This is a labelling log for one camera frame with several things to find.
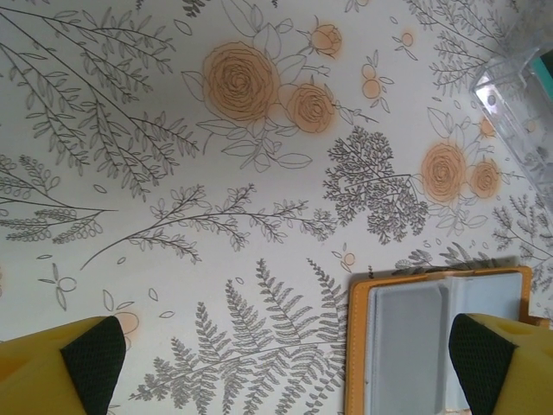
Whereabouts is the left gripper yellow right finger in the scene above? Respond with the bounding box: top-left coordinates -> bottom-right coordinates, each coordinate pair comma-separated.
448,313 -> 553,415

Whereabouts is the orange card holder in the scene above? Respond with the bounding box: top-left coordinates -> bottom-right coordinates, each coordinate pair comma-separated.
346,265 -> 550,415

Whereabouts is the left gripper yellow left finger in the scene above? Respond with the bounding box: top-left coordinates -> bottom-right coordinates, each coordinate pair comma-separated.
0,315 -> 127,415

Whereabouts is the clear plastic tray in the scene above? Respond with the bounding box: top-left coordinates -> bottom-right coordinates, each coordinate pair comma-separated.
469,0 -> 553,198

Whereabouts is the floral table cover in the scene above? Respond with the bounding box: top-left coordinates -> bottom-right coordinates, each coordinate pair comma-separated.
0,0 -> 553,415

